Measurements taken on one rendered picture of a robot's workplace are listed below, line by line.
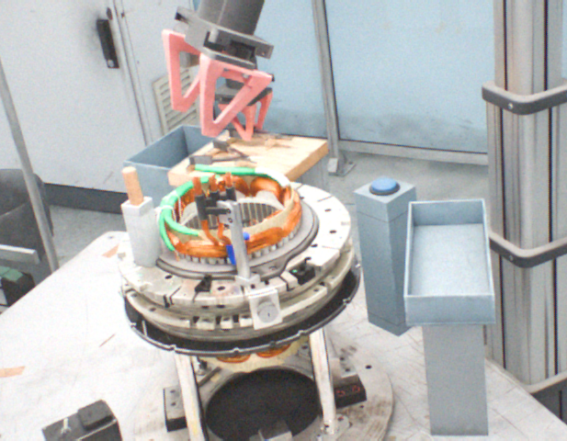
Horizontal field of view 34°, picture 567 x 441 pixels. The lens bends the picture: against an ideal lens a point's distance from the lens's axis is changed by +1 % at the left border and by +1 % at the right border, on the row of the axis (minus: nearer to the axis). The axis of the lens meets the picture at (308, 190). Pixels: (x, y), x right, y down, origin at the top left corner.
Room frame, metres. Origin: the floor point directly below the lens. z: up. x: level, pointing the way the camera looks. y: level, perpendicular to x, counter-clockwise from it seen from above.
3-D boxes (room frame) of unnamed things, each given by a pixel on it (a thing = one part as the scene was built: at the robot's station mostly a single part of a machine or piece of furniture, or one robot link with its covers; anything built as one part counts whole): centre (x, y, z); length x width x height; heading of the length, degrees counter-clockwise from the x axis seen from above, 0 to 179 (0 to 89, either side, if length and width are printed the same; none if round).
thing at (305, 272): (1.00, 0.02, 1.09); 0.03 x 0.02 x 0.02; 132
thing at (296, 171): (1.44, 0.09, 1.05); 0.20 x 0.19 x 0.02; 55
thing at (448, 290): (1.07, -0.17, 0.92); 0.25 x 0.11 x 0.28; 170
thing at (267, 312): (0.95, 0.07, 1.07); 0.03 x 0.01 x 0.03; 103
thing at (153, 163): (1.52, 0.22, 0.92); 0.17 x 0.11 x 0.28; 145
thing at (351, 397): (1.13, -0.01, 0.81); 0.08 x 0.05 x 0.02; 11
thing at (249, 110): (1.48, 0.09, 1.13); 0.07 x 0.07 x 0.09; 56
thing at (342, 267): (1.06, -0.03, 1.05); 0.09 x 0.04 x 0.01; 145
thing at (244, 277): (0.99, 0.09, 1.15); 0.03 x 0.02 x 0.12; 47
